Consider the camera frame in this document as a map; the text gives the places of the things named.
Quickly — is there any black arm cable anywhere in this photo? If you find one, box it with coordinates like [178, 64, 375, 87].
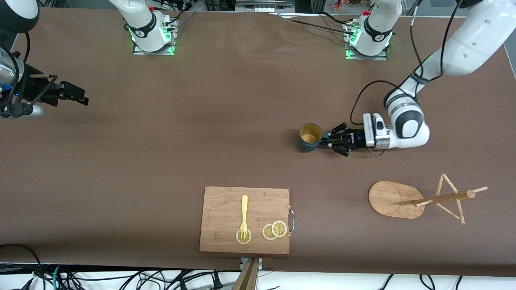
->
[0, 32, 59, 118]
[350, 0, 462, 126]

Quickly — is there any wooden post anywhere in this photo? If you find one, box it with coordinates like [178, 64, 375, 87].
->
[232, 258, 260, 290]

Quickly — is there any wooden cup rack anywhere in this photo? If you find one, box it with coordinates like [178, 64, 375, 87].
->
[368, 173, 489, 225]

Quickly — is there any black table cable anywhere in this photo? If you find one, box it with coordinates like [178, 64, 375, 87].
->
[320, 11, 361, 25]
[278, 13, 355, 36]

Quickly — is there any dark teal cup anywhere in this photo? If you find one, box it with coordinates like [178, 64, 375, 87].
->
[299, 122, 325, 153]

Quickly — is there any black looped cable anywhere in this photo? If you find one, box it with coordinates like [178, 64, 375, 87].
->
[0, 243, 46, 290]

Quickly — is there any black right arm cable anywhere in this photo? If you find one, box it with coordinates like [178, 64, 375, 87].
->
[0, 32, 59, 118]

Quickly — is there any yellow plastic fork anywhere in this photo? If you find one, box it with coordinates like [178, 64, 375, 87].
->
[240, 195, 249, 240]

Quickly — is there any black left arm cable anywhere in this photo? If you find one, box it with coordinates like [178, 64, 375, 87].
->
[350, 0, 462, 126]

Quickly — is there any bamboo cutting board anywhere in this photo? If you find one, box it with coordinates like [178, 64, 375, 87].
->
[199, 186, 295, 255]

